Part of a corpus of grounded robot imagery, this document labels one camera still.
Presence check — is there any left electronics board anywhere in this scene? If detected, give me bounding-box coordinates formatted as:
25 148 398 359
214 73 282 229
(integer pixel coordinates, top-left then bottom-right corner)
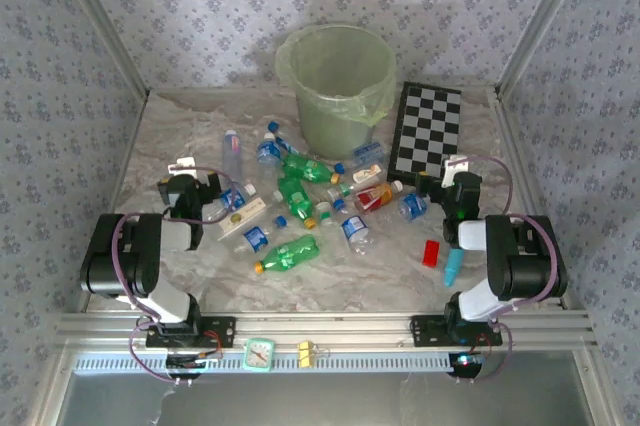
166 352 209 380

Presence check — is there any yellow binder clip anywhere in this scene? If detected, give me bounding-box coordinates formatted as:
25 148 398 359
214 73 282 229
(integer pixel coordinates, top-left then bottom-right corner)
297 341 331 367

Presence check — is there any clear bottle red blue label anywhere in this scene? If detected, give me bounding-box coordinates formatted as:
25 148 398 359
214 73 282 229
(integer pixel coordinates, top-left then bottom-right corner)
222 129 245 183

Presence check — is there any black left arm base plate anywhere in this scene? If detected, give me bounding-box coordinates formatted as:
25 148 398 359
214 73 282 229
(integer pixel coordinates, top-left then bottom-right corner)
146 315 237 349

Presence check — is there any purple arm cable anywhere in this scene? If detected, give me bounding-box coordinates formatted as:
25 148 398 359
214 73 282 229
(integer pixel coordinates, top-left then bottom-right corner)
112 165 246 387
452 154 559 387

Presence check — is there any grey mesh bin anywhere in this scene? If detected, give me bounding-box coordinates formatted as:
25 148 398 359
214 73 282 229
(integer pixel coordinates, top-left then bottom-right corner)
274 23 399 160

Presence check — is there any green plastic bin liner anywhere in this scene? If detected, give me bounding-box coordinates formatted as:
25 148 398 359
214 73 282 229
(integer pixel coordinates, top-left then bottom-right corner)
274 23 399 128

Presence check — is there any bottle red orange label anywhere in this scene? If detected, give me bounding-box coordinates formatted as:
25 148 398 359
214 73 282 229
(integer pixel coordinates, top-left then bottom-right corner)
354 180 405 215

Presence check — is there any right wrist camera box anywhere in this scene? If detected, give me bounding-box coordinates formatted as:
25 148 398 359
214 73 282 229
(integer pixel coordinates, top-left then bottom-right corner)
443 154 471 182

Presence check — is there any aluminium mounting rail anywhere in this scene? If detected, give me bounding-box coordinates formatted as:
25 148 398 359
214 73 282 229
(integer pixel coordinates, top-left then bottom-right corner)
54 310 599 353

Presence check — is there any blue label bottle white cap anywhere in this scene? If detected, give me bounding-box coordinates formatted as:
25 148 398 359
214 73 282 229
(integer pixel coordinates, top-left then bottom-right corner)
202 181 258 225
256 132 284 168

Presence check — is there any small green clock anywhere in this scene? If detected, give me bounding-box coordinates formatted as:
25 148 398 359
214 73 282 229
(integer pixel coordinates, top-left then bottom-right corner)
243 338 277 373

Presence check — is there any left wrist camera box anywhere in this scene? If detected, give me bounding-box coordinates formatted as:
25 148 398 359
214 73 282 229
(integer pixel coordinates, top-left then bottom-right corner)
168 157 199 176

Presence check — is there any grey slotted cable duct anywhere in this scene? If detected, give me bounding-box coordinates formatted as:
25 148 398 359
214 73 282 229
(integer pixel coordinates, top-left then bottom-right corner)
72 352 582 375

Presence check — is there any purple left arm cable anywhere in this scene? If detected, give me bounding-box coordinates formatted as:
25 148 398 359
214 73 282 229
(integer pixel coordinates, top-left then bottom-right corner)
112 165 246 387

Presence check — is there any green bottle yellow cap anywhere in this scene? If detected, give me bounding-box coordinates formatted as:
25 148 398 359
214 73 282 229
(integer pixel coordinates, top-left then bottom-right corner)
277 175 319 230
253 234 321 275

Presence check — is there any small bottle green cap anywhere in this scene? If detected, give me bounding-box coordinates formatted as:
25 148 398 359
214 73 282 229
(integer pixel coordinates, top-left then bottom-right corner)
324 183 357 203

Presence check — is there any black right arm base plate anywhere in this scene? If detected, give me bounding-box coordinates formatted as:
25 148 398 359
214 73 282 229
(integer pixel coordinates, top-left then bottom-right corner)
410 314 503 348

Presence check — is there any right electronics board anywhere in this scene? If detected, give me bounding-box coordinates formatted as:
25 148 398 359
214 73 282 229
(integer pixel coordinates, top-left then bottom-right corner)
447 351 487 380

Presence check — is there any red block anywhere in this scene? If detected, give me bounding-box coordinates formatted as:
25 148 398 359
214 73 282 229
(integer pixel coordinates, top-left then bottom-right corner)
421 239 442 268

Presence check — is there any white and wooden box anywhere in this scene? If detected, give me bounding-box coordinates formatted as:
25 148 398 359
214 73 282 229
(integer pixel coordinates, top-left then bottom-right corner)
217 197 267 242

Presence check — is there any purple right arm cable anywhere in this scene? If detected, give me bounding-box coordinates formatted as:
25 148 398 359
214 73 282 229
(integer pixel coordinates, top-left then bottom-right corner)
452 154 559 387

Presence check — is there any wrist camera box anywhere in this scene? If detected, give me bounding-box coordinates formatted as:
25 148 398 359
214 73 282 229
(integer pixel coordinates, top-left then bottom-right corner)
443 154 471 182
168 157 199 176

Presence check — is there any black and white chessboard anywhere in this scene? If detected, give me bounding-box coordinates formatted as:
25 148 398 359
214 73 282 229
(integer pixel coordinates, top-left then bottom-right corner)
387 80 462 187

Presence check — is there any electronics board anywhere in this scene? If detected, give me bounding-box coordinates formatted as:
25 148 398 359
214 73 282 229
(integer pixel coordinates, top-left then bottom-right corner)
447 351 487 380
166 352 209 380

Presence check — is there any blue marker pen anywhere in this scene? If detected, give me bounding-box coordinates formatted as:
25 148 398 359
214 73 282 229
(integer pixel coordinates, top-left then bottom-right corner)
443 245 464 288

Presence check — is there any aluminium frame post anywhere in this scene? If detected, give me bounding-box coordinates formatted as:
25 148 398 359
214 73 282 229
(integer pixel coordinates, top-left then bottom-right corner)
494 0 597 98
49 0 151 98

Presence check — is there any slim bottle blue cap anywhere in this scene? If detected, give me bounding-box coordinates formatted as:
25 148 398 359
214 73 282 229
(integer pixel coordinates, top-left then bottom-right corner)
266 120 302 155

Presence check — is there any crushed bottle blue label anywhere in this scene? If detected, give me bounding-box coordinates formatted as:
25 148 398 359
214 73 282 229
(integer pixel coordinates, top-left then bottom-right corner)
377 192 430 227
340 215 377 255
232 225 274 257

